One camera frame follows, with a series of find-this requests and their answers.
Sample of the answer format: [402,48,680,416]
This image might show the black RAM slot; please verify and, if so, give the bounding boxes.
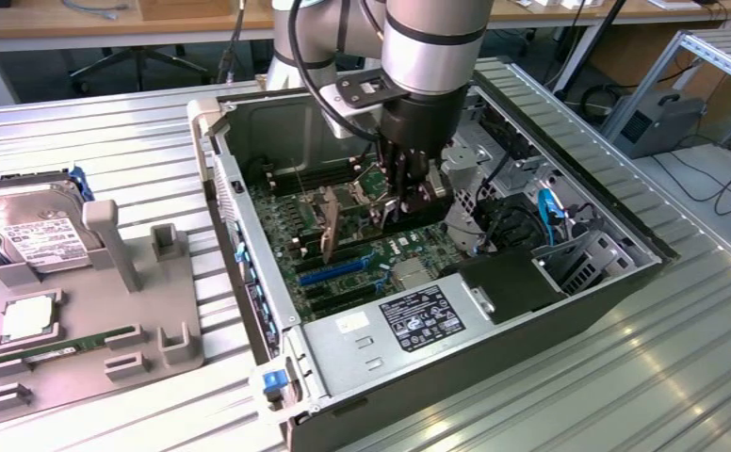
[269,169,355,198]
[265,159,353,186]

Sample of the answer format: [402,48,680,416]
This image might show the light blue cable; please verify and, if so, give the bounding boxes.
[62,0,134,21]

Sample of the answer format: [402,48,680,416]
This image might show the thin locking lever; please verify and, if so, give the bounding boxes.
[291,157,313,204]

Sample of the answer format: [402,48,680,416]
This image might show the metal socket cover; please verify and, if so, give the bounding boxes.
[351,166,394,204]

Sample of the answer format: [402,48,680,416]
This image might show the hard drive in blue caddy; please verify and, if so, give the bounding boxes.
[0,161,96,208]

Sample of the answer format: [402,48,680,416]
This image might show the wooden desk white legs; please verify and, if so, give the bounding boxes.
[488,0,731,93]
[0,0,278,107]

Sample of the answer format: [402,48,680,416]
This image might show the black expansion slot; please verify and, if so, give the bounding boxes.
[303,281,377,303]
[309,291,385,317]
[293,250,367,275]

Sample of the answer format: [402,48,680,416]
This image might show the black stand pole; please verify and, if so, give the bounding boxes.
[552,0,630,103]

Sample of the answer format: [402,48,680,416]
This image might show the silver drive cage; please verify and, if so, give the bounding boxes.
[441,91,578,258]

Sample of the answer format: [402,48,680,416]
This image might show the silver CPU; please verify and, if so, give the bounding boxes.
[0,297,58,344]

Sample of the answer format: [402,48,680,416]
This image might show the silver hard disk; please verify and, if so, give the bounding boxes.
[0,181,104,275]

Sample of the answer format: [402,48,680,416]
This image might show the hanging grey cable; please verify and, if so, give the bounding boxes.
[219,0,247,86]

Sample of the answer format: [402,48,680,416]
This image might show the grey parts rack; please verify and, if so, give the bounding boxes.
[0,199,209,428]

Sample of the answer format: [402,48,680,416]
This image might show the black office chair base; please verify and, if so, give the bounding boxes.
[488,26,538,49]
[67,44,211,94]

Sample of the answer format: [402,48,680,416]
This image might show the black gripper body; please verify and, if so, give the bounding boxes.
[377,87,470,153]

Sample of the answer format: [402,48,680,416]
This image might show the green RAM stick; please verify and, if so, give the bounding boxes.
[0,329,137,367]

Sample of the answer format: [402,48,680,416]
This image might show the green motherboard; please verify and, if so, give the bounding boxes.
[243,153,453,326]

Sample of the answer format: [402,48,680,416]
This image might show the coiled black cable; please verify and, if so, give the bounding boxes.
[577,83,622,120]

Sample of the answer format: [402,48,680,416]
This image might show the black air shroud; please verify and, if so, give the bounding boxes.
[440,248,570,327]

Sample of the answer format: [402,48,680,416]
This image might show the grey power supply unit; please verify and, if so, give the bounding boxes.
[299,272,500,399]

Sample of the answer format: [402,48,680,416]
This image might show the CPU socket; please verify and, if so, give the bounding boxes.
[331,184,377,211]

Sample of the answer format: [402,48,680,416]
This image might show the black wire bundle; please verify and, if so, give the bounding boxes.
[470,191,553,258]

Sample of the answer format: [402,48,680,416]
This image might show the graphics card with metal bracket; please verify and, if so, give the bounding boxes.
[306,184,457,264]

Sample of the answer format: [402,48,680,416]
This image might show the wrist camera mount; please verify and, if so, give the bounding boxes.
[317,73,413,141]

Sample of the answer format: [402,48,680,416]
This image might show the blue case latch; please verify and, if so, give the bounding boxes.
[261,370,290,395]

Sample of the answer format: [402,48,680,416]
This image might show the silver chipset heatsink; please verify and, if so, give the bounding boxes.
[393,260,436,289]

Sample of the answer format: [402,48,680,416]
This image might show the aluminium profile frame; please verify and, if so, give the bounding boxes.
[598,26,731,159]

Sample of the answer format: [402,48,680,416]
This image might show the blue expansion slot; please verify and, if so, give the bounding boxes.
[298,260,375,288]

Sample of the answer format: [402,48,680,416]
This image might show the open black PC case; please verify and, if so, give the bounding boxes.
[187,68,681,452]

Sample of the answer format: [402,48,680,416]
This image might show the blue wire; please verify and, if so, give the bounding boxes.
[534,186,570,247]

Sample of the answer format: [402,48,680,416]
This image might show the grey box with handle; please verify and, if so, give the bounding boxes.
[602,89,712,160]

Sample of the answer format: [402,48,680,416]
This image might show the silver disk bay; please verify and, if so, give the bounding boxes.
[530,229,649,298]

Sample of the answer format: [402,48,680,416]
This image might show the thin black cable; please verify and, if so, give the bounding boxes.
[652,150,731,225]

